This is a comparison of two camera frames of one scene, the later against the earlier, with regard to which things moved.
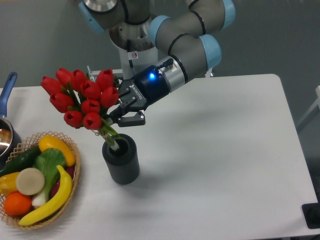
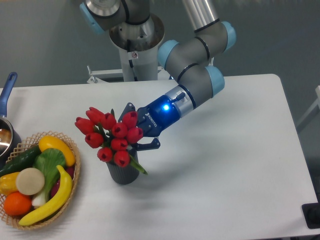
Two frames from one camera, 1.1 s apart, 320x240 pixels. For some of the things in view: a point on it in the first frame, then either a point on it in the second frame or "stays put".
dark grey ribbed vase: (123, 164) stays put
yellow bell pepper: (8, 183) stays put
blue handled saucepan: (10, 138) stays put
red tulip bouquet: (85, 99) -> (103, 131)
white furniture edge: (315, 103) stays put
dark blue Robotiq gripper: (150, 85) -> (152, 119)
